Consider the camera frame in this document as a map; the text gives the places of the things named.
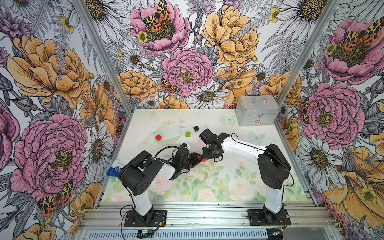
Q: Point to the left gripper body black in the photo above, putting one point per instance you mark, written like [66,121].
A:
[185,165]

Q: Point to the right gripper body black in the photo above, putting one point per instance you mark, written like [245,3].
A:
[210,153]

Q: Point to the long red lego brick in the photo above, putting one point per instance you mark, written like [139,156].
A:
[202,159]

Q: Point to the small red lego brick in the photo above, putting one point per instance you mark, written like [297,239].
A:
[158,137]

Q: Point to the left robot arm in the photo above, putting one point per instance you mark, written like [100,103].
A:
[137,176]

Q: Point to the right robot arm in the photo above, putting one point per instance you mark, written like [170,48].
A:
[274,171]

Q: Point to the silver metal case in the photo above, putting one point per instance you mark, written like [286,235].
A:
[256,110]

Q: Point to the blue white card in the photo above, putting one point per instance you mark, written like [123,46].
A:
[114,171]

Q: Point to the small green circuit board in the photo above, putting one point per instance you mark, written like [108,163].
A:
[144,233]

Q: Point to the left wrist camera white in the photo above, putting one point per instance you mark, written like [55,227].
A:
[184,145]

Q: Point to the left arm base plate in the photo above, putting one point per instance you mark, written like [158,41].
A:
[151,219]

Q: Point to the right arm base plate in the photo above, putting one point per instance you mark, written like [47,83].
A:
[264,217]

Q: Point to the aluminium front rail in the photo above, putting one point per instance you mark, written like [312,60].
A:
[195,215]

